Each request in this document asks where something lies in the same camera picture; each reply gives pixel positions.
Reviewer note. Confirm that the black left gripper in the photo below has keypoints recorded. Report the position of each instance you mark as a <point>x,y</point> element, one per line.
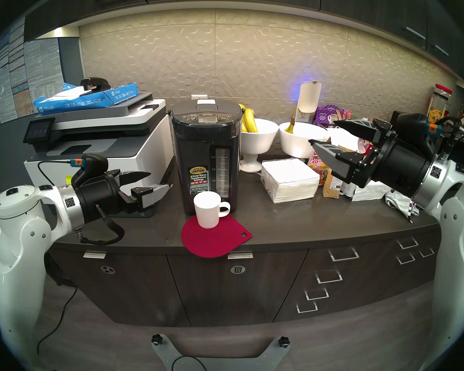
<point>100,198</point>

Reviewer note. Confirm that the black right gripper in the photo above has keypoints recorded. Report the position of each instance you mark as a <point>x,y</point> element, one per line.
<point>404,165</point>

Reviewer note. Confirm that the black hot water dispenser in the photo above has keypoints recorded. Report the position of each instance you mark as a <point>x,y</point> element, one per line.
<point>201,150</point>

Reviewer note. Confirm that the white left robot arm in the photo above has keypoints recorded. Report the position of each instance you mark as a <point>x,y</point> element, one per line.
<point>19,250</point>

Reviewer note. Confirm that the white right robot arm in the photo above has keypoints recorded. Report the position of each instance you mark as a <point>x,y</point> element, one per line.
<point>458,227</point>

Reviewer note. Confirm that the upright white paper bag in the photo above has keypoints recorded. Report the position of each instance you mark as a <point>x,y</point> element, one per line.
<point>344,140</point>

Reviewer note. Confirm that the white grey office printer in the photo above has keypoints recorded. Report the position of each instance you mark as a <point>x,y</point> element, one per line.
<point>139,146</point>

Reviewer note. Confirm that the red snack packet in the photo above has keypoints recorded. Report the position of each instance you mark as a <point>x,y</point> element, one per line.
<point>317,163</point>

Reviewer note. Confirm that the flat white paper pouch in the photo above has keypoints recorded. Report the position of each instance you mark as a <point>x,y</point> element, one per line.
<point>367,191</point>

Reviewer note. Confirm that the purple coffee box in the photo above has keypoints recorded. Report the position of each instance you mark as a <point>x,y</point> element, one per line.
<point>325,113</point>

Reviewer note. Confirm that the brown paper coffee bag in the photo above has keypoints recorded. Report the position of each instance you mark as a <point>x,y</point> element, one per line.
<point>331,189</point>

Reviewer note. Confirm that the white wide bowl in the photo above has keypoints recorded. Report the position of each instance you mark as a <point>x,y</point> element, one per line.
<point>303,142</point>

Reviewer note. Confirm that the white plug-in air freshener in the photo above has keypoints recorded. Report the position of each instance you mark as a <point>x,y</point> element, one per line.
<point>308,99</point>

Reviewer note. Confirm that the single yellow banana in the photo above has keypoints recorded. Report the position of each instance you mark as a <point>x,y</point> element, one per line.
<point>290,127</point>

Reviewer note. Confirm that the white ceramic mug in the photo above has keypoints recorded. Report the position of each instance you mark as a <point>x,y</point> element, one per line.
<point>208,213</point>

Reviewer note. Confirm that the checked kitchen cloth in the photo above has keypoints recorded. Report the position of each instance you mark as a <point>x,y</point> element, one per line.
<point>400,203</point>

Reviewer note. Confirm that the white napkin stack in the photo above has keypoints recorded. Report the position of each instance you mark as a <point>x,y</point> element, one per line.
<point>290,181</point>

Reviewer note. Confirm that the red silicone mat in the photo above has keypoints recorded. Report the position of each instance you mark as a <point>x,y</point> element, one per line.
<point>214,242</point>

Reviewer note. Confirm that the glass jar red lid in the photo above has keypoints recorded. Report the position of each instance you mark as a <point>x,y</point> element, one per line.
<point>439,107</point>

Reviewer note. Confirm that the blue paper ream package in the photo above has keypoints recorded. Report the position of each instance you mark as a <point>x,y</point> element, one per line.
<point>100,99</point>

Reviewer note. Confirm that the yellow banana bunch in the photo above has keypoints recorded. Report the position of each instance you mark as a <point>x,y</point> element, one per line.
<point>249,121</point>

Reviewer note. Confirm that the black stapler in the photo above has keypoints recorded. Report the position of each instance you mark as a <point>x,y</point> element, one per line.
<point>94,83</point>

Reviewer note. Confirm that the dark lower cabinet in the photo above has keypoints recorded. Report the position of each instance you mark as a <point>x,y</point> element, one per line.
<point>236,285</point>

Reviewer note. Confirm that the black star knob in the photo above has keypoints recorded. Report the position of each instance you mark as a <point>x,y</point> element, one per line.
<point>157,339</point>
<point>283,341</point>

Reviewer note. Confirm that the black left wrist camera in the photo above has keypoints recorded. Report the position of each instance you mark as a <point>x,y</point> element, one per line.
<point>92,167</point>

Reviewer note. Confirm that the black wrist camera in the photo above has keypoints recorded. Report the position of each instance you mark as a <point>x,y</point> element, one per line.
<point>411,127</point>
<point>92,167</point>

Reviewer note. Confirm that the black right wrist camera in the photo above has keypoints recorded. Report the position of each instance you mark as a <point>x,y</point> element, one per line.
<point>411,127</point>

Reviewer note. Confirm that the white pedestal bowl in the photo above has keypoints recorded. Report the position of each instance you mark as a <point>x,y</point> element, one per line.
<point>260,140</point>

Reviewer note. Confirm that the white wall outlet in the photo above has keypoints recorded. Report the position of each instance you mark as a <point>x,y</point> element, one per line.
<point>199,97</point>

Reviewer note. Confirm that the white printed wall poster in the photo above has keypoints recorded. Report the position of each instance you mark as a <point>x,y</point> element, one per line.
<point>44,74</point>
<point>7,76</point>

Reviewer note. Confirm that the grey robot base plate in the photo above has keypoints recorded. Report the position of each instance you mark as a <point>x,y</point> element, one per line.
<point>216,354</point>

